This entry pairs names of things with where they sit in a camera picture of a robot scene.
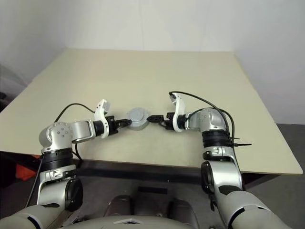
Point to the black table frame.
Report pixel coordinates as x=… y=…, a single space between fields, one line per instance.
x=143 y=168

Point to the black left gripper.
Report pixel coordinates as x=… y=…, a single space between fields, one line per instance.
x=112 y=125

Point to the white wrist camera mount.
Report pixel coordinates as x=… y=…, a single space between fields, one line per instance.
x=179 y=107
x=100 y=112

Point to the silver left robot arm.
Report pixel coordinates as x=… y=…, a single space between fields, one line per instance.
x=78 y=130

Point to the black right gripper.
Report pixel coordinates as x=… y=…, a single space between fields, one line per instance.
x=168 y=121

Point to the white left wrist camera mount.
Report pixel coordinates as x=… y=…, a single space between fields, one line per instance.
x=100 y=112

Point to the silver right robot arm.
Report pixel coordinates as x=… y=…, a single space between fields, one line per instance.
x=209 y=119

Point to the grey toothed motor lid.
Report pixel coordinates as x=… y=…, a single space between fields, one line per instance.
x=138 y=115

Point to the dark rounded shape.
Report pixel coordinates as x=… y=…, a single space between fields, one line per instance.
x=118 y=205

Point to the silver robot torso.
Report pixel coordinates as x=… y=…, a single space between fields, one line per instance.
x=124 y=223

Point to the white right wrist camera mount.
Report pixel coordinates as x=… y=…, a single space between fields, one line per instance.
x=179 y=107

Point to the red object under table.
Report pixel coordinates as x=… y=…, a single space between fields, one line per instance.
x=26 y=168

